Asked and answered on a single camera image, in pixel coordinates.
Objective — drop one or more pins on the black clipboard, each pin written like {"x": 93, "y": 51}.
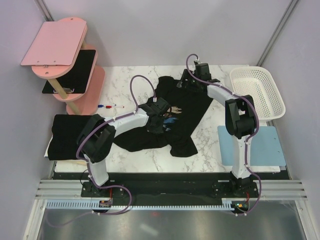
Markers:
{"x": 75, "y": 81}

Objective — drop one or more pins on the folded black t shirt stack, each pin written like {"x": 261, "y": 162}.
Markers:
{"x": 65, "y": 132}

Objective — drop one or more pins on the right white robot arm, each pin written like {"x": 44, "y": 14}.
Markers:
{"x": 241, "y": 119}

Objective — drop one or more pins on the wooden stick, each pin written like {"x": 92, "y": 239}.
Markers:
{"x": 81, "y": 162}

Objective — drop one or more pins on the red marker pen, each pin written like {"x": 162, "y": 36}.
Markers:
{"x": 114, "y": 106}

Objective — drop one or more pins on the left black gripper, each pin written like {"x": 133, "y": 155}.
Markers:
{"x": 159, "y": 129}

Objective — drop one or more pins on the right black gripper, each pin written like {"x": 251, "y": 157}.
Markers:
{"x": 186, "y": 75}

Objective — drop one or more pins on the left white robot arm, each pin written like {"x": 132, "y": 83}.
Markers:
{"x": 96, "y": 138}

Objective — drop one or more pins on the white plastic basket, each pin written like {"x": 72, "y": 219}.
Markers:
{"x": 258, "y": 82}

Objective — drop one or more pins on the pink clipboard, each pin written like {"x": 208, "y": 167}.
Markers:
{"x": 55, "y": 44}

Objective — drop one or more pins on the black graphic t shirt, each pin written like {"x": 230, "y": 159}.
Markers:
{"x": 187, "y": 110}

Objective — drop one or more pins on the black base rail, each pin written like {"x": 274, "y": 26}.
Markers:
{"x": 216, "y": 185}

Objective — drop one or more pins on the light blue mat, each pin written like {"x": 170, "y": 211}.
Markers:
{"x": 265, "y": 148}

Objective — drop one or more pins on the white slotted cable duct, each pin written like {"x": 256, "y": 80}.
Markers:
{"x": 99, "y": 205}

